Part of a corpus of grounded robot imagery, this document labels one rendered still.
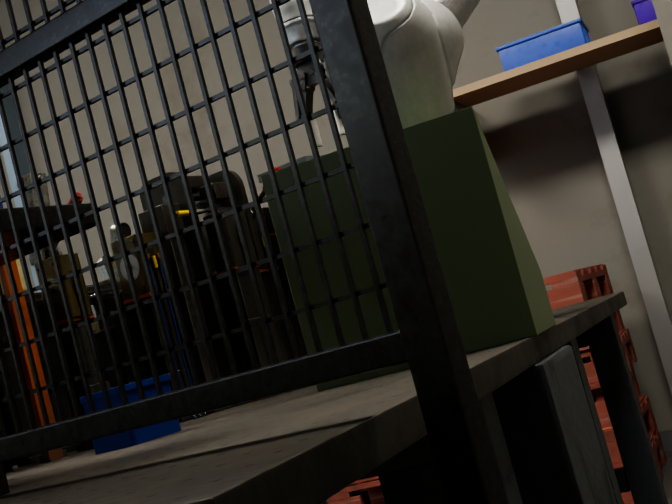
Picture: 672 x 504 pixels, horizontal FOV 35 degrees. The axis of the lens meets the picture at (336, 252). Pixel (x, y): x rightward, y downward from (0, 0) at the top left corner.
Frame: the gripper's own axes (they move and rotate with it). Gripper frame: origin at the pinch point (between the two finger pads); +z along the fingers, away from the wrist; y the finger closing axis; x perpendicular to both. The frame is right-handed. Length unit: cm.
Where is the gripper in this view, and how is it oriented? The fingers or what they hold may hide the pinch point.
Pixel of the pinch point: (328, 130)
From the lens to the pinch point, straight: 246.2
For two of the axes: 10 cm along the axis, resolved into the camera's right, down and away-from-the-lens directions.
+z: 2.6, 9.6, -0.8
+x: -6.9, 1.2, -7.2
